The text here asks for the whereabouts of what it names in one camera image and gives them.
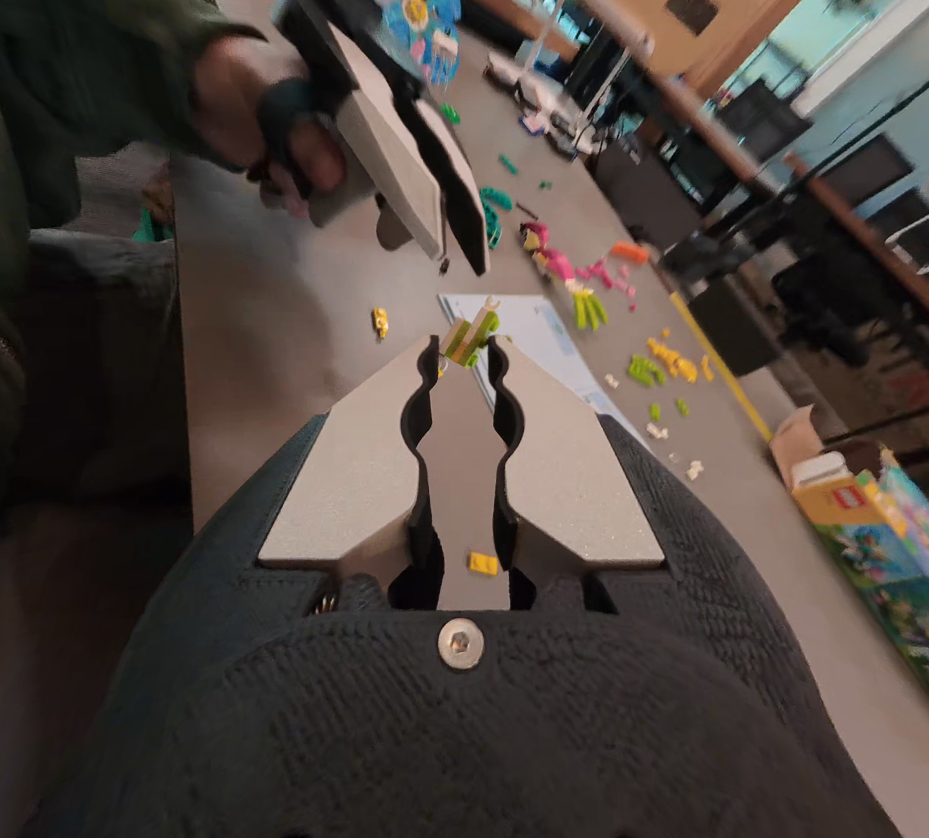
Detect colourful lego box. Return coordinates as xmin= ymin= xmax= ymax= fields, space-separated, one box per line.
xmin=769 ymin=406 xmax=929 ymax=690

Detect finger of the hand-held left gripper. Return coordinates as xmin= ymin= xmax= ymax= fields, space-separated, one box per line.
xmin=308 ymin=21 xmax=445 ymax=260
xmin=395 ymin=94 xmax=492 ymax=276

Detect person's left hand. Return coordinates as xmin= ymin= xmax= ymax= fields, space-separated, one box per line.
xmin=190 ymin=36 xmax=348 ymax=218

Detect person's grey trousers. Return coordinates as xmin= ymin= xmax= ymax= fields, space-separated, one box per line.
xmin=0 ymin=228 xmax=191 ymax=534

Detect white stand with poles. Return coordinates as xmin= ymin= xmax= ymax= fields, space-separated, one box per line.
xmin=483 ymin=0 xmax=654 ymax=153

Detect blue lego build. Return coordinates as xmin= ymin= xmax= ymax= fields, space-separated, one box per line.
xmin=381 ymin=0 xmax=463 ymax=88

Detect cluster of pink lego pieces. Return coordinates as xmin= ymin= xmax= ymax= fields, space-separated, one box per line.
xmin=577 ymin=257 xmax=640 ymax=313

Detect yellow tape strip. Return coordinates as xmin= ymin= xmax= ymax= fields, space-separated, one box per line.
xmin=669 ymin=292 xmax=774 ymax=443

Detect dark wall vent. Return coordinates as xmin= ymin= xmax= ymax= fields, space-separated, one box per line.
xmin=665 ymin=0 xmax=719 ymax=37

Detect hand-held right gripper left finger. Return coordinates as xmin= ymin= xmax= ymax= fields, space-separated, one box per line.
xmin=257 ymin=336 xmax=445 ymax=585

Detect lime green lego assembly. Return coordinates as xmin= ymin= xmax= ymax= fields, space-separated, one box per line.
xmin=441 ymin=297 xmax=502 ymax=369

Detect pink flamingo lego figure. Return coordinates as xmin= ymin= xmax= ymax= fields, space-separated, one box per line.
xmin=517 ymin=221 xmax=579 ymax=289

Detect person's left forearm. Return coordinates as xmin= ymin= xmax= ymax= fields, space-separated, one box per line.
xmin=0 ymin=0 xmax=270 ymax=229

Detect pile of yellow lego pieces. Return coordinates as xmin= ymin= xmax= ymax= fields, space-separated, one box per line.
xmin=646 ymin=329 xmax=716 ymax=383

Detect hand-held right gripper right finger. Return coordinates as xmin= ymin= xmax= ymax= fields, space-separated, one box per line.
xmin=486 ymin=336 xmax=666 ymax=584

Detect cluster of teal lego pieces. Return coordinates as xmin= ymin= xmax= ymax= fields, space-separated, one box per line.
xmin=479 ymin=188 xmax=515 ymax=250

